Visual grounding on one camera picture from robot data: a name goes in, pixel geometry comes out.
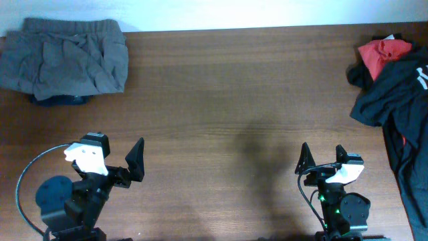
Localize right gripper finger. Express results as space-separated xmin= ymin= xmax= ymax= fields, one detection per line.
xmin=295 ymin=142 xmax=316 ymax=175
xmin=336 ymin=145 xmax=348 ymax=164

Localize grey shorts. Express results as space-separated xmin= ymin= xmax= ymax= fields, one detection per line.
xmin=1 ymin=18 xmax=128 ymax=100

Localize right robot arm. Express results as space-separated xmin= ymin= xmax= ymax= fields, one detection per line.
xmin=295 ymin=143 xmax=370 ymax=240

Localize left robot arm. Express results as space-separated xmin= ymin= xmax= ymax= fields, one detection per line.
xmin=35 ymin=133 xmax=144 ymax=241

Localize black printed t-shirt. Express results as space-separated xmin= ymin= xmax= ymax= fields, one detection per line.
xmin=346 ymin=33 xmax=427 ymax=240

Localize folded navy blue garment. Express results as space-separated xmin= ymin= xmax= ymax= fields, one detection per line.
xmin=29 ymin=95 xmax=92 ymax=107

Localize red garment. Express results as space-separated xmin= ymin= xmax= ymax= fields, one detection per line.
xmin=358 ymin=39 xmax=412 ymax=81

